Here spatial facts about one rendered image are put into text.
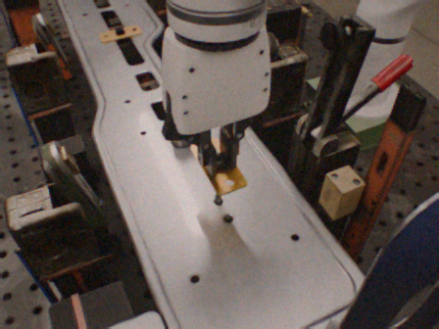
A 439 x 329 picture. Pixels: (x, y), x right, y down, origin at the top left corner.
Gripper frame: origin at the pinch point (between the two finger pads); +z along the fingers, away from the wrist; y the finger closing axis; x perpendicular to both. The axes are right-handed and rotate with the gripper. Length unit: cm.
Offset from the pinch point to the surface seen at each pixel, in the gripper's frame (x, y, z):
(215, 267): 8.3, 4.3, 9.3
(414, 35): -145, -215, 109
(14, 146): -60, 30, 39
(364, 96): 0.3, -19.9, -1.5
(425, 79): -102, -183, 109
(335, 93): 1.3, -14.1, -4.4
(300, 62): -15.1, -21.1, 3.0
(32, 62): -38.2, 17.3, 5.4
